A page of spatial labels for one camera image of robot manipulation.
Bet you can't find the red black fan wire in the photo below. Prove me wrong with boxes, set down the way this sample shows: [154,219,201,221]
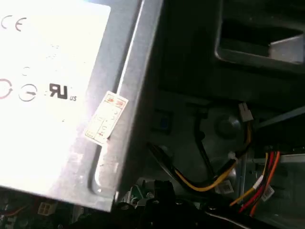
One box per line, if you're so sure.
[0,204,29,218]

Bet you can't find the orange red wire bundle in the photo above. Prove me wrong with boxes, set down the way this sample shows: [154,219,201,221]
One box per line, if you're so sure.
[230,151,282,215]

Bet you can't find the white four-pin connector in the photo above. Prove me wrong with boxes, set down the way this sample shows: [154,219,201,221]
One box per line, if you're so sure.
[37,202,57,217]

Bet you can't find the grey metal drive cage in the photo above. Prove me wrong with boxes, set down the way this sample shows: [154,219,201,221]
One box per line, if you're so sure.
[235,152,305,225]

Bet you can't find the grey power supply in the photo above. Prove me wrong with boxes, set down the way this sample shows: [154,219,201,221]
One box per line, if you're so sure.
[0,0,165,213]

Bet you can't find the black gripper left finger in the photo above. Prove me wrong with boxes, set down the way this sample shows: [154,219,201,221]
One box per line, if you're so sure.
[71,180,167,229]

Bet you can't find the green motherboard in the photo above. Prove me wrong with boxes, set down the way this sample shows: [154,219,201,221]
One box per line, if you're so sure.
[0,181,155,229]

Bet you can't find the black PC case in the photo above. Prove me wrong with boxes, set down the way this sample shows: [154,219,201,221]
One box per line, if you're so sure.
[114,0,305,229]

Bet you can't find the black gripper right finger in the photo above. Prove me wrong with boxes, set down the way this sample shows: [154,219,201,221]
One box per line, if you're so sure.
[164,180,305,229]

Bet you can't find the yellow black wire bundle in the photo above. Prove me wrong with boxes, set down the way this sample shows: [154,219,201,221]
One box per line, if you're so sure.
[146,101,254,193]

